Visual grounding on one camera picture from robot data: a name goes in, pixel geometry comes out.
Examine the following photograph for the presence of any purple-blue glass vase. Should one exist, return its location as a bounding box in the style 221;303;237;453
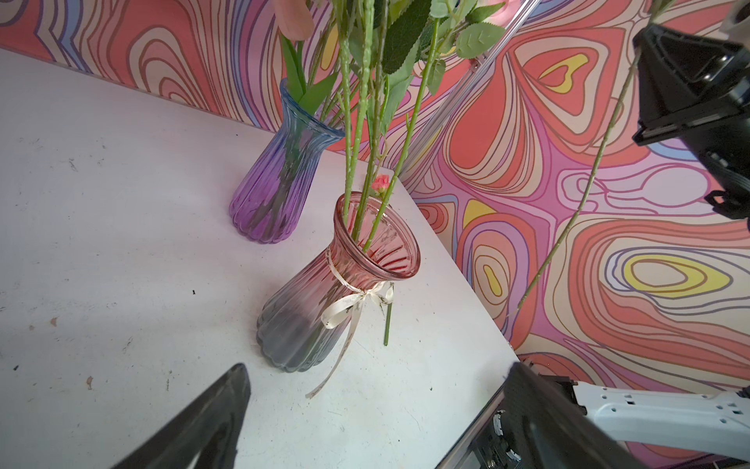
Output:
229;79;345;244

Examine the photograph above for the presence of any coral rose stem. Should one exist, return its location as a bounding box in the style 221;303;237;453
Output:
370;173;395;348

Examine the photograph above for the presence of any single pink bud stem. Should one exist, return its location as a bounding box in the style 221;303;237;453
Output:
271;0;341;124

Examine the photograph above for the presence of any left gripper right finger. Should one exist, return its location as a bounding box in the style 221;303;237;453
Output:
502;363;644;469

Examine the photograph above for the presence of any pale pink rose stem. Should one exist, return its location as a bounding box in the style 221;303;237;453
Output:
509;0;675;318

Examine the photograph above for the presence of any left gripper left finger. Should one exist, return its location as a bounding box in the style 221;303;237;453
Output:
116;363;251;468

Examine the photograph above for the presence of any magenta rose stem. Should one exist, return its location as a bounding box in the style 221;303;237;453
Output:
353;1;523;249

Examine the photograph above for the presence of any red-grey glass vase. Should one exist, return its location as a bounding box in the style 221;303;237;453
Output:
257;192;421;373

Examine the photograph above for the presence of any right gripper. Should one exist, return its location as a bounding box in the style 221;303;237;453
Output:
633;25;749;220

